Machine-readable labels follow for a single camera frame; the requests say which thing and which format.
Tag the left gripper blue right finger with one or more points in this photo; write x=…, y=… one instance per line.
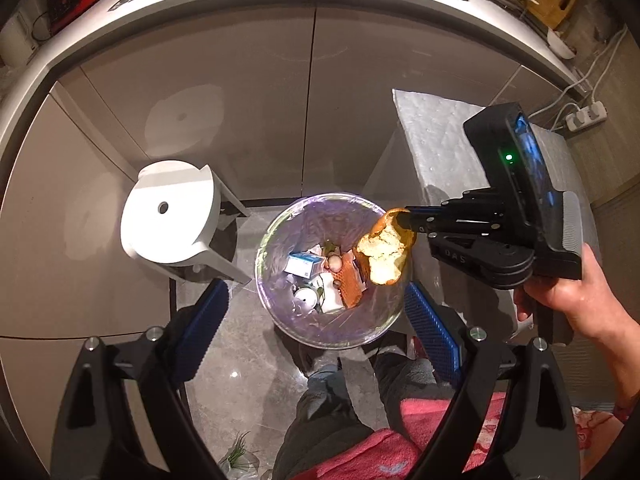
x=438, y=330

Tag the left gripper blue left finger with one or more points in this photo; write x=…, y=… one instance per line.
x=194, y=328

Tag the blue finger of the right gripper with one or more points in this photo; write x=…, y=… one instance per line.
x=422, y=208

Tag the small bread piece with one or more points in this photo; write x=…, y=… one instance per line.
x=383, y=253

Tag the bread piece with ham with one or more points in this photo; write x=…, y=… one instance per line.
x=334, y=263

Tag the orange foam fruit net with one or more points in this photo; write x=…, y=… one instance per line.
x=349, y=281

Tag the blue white milk carton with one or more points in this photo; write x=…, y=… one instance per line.
x=304, y=265

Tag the green leafy sprig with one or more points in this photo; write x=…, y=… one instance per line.
x=330, y=249

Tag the trash bin with purple bag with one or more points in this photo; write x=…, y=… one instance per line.
x=311, y=281

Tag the person's right hand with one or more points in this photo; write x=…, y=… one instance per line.
x=595, y=313

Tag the grey absorbent table mat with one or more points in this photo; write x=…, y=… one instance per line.
x=427, y=160

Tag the white round plastic stool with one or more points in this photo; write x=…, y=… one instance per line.
x=171, y=215

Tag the white power strip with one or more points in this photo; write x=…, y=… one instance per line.
x=586, y=117

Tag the white bowl on counter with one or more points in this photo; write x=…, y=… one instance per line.
x=558, y=46

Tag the white electric kettle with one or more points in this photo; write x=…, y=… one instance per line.
x=16, y=44

